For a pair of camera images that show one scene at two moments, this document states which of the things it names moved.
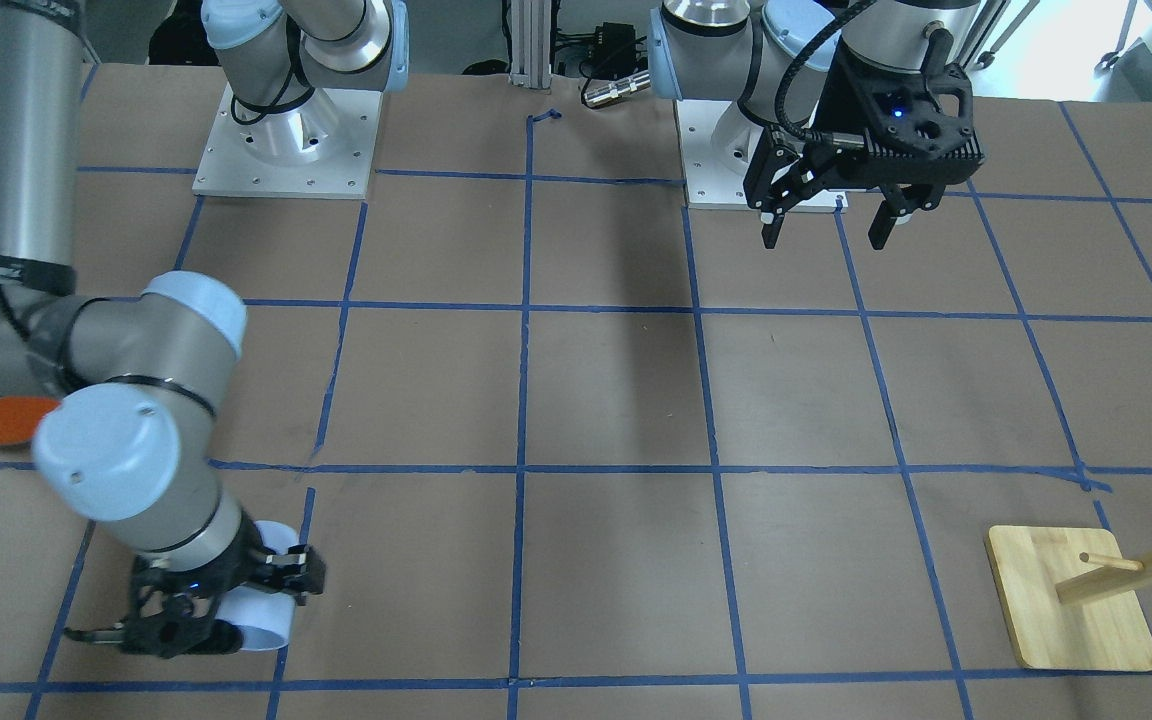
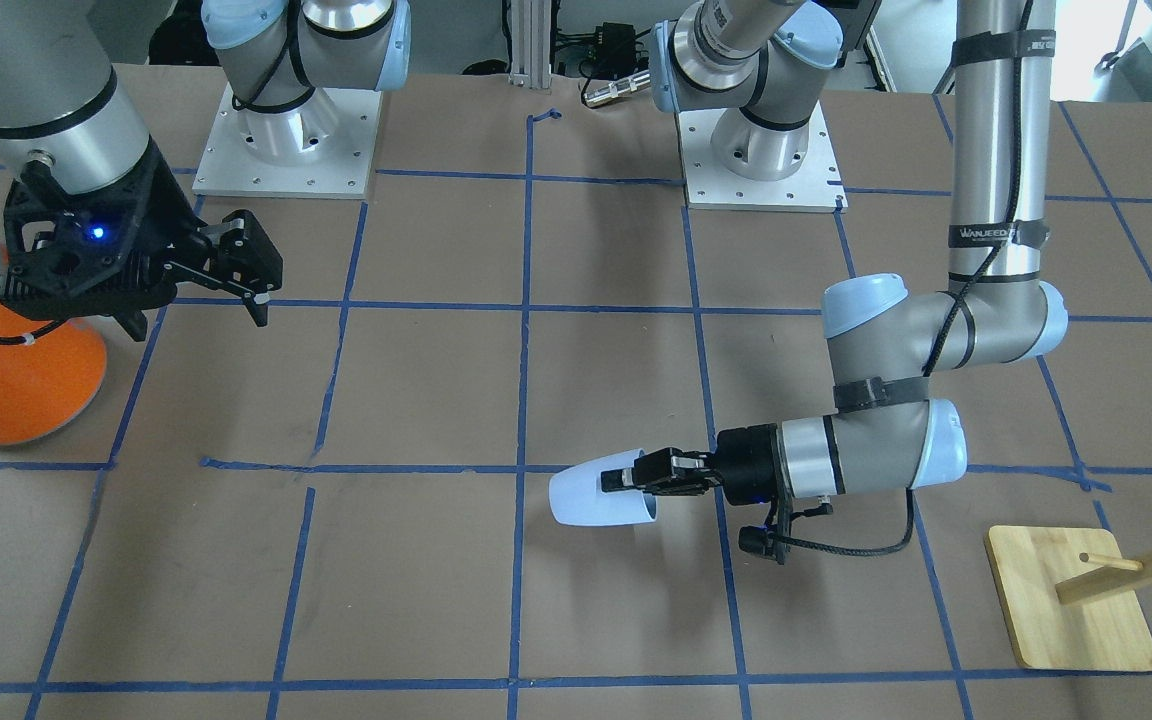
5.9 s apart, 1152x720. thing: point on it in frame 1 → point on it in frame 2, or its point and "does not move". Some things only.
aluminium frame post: [530, 43] does not move
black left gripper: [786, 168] → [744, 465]
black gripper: [163, 624] → [106, 247]
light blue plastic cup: [266, 619] → [577, 499]
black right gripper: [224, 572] → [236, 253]
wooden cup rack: [1072, 599] does not move
